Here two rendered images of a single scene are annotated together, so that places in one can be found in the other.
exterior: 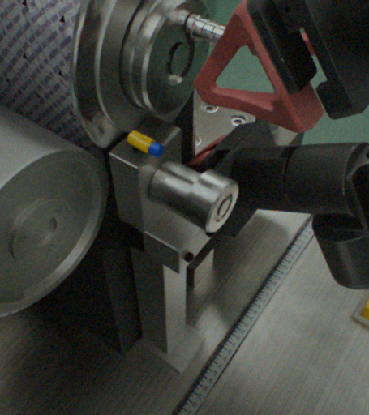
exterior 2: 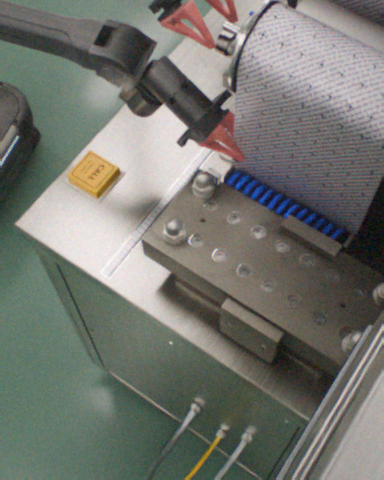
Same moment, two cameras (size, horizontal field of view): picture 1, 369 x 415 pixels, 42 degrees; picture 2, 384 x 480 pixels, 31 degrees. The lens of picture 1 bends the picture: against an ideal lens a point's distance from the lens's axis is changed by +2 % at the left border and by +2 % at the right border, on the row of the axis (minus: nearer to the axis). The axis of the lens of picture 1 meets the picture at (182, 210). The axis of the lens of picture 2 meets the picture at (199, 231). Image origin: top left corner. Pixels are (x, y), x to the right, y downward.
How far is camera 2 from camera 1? 1.11 m
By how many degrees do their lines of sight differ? 67
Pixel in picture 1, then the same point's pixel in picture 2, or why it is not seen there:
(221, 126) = (210, 233)
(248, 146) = (202, 116)
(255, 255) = not seen: hidden behind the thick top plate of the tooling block
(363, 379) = (130, 140)
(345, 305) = (127, 179)
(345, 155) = (163, 60)
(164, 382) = not seen: hidden behind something
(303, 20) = not seen: outside the picture
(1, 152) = (310, 7)
